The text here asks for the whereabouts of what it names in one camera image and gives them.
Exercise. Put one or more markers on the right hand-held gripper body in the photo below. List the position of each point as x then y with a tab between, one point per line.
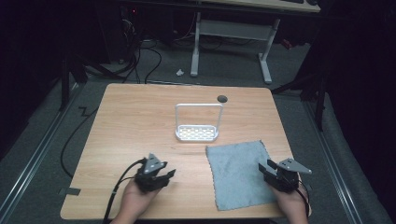
285	179

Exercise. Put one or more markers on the white-legged wooden desk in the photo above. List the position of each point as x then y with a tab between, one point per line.
232	31

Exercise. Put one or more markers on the metal floor rail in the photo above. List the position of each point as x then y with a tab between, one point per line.
34	158
334	168

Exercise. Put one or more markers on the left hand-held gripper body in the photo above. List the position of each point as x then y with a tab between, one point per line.
148	180

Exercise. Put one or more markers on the person's right hand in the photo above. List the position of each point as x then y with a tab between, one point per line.
294	200

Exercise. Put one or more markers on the grey cloth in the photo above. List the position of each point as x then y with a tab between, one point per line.
236	174

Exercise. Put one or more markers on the black metal stand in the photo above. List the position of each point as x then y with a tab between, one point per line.
317	93
65	84

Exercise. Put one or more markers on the crumpled white paper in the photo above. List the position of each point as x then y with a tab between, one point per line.
180	72

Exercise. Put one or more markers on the person's left hand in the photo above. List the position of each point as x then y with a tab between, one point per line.
135	199

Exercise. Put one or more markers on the grey tape strip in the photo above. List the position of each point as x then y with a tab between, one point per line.
70	191

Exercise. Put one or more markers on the small red object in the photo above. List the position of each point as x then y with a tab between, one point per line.
287	44

